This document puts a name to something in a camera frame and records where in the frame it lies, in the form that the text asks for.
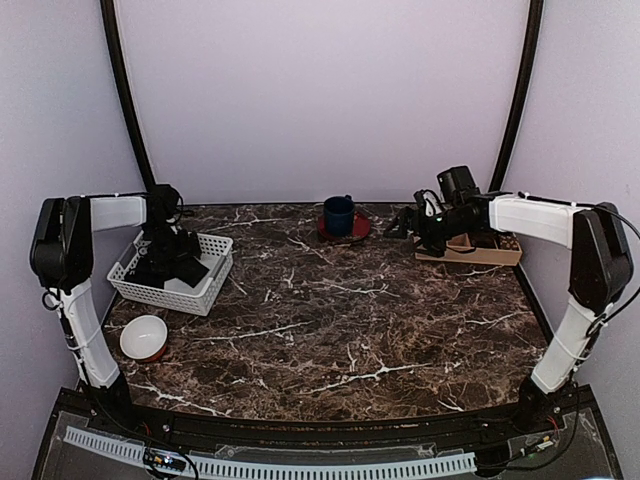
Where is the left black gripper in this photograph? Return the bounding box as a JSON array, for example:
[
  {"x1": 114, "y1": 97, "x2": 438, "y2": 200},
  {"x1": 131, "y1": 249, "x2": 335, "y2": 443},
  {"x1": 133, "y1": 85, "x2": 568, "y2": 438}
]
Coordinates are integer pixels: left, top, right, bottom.
[{"x1": 141, "y1": 222, "x2": 200, "y2": 271}]

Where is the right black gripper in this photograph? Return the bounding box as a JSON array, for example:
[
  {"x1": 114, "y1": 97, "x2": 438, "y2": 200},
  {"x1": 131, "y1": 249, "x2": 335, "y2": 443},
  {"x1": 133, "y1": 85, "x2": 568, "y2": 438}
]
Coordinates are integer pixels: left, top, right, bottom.
[{"x1": 385, "y1": 206, "x2": 475, "y2": 258}]

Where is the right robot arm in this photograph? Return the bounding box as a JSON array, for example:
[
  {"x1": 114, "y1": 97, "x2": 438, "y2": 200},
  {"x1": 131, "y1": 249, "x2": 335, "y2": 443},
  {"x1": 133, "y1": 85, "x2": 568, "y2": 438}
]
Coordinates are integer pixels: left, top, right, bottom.
[{"x1": 384, "y1": 166, "x2": 634, "y2": 434}]

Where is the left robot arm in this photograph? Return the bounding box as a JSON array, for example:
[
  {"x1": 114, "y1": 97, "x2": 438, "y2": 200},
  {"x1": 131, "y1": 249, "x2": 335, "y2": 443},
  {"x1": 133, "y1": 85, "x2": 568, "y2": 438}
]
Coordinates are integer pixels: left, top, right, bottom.
[{"x1": 29, "y1": 184, "x2": 208, "y2": 436}]

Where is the black tie in basket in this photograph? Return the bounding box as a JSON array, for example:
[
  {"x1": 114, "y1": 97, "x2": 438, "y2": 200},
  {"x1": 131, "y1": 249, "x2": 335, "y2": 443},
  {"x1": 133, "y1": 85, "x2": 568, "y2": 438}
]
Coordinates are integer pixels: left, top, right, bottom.
[{"x1": 125, "y1": 255, "x2": 209, "y2": 289}]

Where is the red saucer plate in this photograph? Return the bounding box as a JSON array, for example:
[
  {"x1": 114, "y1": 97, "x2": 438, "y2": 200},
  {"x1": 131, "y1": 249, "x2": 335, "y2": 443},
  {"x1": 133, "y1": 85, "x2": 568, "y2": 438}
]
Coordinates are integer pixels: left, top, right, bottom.
[{"x1": 316, "y1": 211, "x2": 371, "y2": 244}]

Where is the white plastic basket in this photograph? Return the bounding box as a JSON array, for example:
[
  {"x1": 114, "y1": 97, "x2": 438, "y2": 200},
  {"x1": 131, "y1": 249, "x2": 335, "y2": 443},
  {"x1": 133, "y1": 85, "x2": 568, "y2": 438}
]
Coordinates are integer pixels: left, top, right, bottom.
[{"x1": 107, "y1": 232, "x2": 233, "y2": 316}]

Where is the dark blue mug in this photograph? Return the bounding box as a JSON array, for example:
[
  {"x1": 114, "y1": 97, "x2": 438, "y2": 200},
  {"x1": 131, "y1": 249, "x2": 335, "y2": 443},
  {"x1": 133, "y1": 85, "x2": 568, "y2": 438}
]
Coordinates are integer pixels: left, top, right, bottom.
[{"x1": 323, "y1": 195, "x2": 355, "y2": 237}]

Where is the white red bowl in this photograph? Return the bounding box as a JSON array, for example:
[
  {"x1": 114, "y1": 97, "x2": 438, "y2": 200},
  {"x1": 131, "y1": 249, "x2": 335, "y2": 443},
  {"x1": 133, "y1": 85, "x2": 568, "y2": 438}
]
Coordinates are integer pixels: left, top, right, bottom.
[{"x1": 119, "y1": 315, "x2": 168, "y2": 363}]

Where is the brown patterned rolled tie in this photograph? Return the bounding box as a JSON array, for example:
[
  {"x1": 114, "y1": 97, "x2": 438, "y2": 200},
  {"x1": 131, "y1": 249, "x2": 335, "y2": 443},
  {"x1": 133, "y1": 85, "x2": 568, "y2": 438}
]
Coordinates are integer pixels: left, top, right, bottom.
[{"x1": 495, "y1": 233, "x2": 520, "y2": 251}]

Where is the wooden compartment box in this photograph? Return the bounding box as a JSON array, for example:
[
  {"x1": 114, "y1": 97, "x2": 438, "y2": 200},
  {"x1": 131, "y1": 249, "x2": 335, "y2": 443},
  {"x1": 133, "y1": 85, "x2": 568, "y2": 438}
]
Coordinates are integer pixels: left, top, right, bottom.
[{"x1": 412, "y1": 232, "x2": 522, "y2": 266}]

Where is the white slotted cable duct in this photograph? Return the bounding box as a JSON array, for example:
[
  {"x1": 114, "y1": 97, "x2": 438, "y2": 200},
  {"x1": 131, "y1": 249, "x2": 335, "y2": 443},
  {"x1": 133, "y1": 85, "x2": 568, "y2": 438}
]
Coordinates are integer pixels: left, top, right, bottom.
[{"x1": 63, "y1": 425, "x2": 476, "y2": 480}]

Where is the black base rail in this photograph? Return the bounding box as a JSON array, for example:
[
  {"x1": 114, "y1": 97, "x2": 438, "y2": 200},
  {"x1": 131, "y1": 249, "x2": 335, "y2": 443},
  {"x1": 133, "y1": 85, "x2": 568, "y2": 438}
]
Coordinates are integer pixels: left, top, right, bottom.
[{"x1": 134, "y1": 404, "x2": 523, "y2": 451}]

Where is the left black frame post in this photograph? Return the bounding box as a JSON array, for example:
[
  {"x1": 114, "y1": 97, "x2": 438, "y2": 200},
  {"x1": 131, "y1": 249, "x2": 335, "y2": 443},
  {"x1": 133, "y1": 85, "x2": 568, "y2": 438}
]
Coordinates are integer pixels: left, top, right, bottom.
[{"x1": 100, "y1": 0, "x2": 156, "y2": 191}]

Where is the black frame post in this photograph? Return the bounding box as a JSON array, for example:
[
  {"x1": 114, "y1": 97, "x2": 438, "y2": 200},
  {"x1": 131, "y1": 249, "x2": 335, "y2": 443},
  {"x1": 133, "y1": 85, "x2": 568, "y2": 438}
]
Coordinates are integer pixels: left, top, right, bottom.
[
  {"x1": 100, "y1": 0, "x2": 156, "y2": 191},
  {"x1": 489, "y1": 0, "x2": 544, "y2": 191}
]

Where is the right black frame post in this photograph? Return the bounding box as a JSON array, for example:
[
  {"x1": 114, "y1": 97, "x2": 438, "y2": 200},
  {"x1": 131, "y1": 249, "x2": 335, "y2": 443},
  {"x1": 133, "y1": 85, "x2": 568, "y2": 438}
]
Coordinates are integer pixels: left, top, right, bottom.
[{"x1": 489, "y1": 0, "x2": 544, "y2": 191}]

